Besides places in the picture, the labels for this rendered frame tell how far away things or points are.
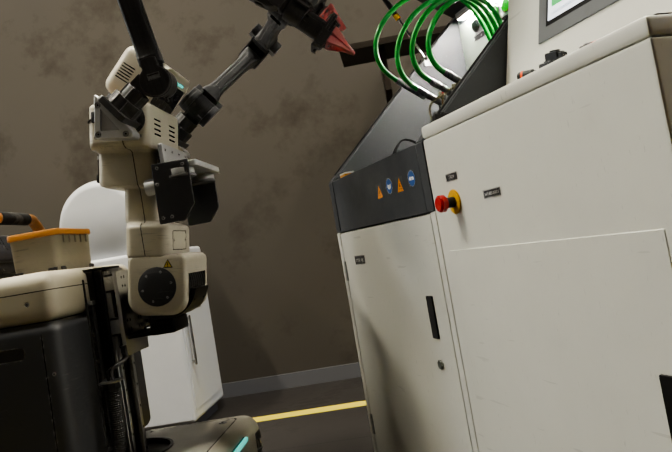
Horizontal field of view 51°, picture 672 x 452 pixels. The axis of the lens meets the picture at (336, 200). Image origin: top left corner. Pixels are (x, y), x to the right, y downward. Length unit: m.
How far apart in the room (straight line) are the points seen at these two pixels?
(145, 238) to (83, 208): 1.71
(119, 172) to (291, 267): 2.25
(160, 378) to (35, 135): 1.84
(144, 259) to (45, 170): 2.71
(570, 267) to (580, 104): 0.26
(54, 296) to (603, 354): 1.30
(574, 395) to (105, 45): 3.79
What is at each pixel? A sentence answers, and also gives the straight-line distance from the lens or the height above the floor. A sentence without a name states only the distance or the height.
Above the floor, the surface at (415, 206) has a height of 0.81.
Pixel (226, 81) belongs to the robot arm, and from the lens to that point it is 2.36.
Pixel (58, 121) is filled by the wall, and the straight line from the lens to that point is 4.62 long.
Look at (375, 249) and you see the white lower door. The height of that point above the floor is 0.72.
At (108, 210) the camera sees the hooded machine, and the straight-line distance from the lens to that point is 3.61.
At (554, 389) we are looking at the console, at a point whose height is 0.44.
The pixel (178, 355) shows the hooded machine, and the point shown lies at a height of 0.37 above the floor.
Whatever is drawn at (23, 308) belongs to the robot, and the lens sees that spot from 1.93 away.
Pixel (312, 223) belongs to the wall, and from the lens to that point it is 4.12.
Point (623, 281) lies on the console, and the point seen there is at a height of 0.63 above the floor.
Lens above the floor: 0.75
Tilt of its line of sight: 4 degrees up
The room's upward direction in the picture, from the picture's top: 10 degrees counter-clockwise
